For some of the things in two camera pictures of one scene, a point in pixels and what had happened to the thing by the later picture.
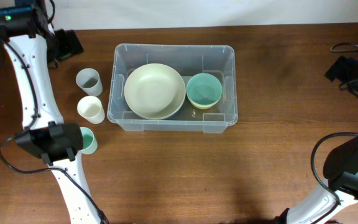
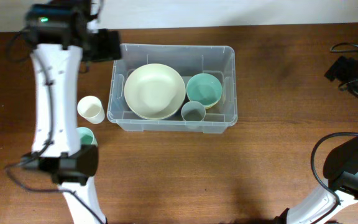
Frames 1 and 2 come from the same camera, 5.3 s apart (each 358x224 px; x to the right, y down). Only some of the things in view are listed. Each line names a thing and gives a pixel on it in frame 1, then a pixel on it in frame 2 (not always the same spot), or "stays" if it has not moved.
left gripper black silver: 71,43 -> 112,50
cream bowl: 155,91 stays
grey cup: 89,80 -> 193,111
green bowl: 204,88 stays
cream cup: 90,107 stays
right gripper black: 339,70 stays
